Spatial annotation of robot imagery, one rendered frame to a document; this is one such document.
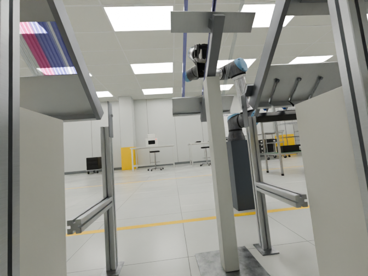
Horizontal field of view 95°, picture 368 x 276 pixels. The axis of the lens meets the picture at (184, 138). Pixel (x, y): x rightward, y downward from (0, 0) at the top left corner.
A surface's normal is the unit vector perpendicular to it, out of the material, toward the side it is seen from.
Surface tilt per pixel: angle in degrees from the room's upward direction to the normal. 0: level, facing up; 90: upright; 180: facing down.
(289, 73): 135
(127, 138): 90
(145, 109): 90
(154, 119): 90
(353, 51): 90
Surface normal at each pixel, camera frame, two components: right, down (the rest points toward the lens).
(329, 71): 0.11, 0.64
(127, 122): 0.07, -0.09
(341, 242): -0.99, 0.07
